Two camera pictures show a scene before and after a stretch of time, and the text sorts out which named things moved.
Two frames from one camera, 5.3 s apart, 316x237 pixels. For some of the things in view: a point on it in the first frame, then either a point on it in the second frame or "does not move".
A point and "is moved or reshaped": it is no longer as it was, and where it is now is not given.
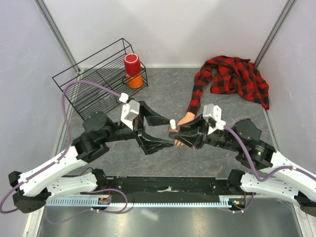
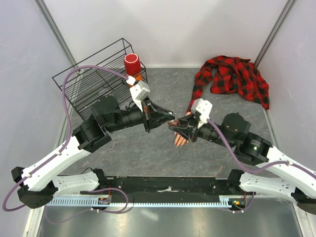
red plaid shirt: (229, 76) does not move
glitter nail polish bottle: (177, 130) is moved or reshaped
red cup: (132, 64) does not move
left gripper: (150, 144) → (151, 123)
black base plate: (170, 188) does not move
